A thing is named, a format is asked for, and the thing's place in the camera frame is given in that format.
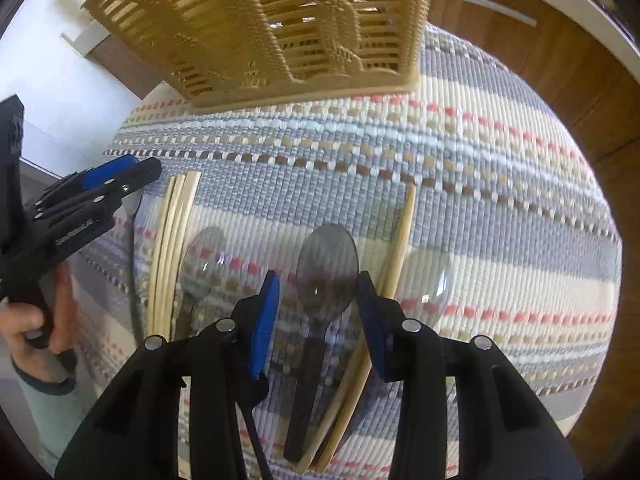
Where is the bamboo chopstick pair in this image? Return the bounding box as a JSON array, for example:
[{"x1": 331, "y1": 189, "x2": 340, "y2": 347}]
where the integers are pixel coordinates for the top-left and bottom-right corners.
[
  {"x1": 294, "y1": 183, "x2": 416, "y2": 474},
  {"x1": 146, "y1": 171, "x2": 201, "y2": 340}
]

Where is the spoon with dark handle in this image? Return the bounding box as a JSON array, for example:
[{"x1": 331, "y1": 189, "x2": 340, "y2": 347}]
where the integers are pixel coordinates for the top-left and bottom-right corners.
[{"x1": 283, "y1": 223, "x2": 359, "y2": 463}]

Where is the teal sleeve forearm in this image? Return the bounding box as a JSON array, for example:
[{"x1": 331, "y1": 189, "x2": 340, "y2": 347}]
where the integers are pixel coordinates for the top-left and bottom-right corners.
[{"x1": 12, "y1": 363, "x2": 96, "y2": 476}]

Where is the left human hand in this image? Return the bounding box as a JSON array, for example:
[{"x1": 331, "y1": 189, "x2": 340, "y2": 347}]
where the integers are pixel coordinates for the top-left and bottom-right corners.
[{"x1": 1, "y1": 262, "x2": 79, "y2": 384}]

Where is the tan plastic utensil basket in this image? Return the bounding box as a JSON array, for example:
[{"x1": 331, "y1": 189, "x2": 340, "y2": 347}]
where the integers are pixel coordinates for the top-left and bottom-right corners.
[{"x1": 85, "y1": 0, "x2": 431, "y2": 113}]

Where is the striped woven placemat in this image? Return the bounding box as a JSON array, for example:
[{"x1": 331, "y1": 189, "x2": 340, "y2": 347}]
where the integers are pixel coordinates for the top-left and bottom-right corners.
[{"x1": 73, "y1": 27, "x2": 622, "y2": 479}]

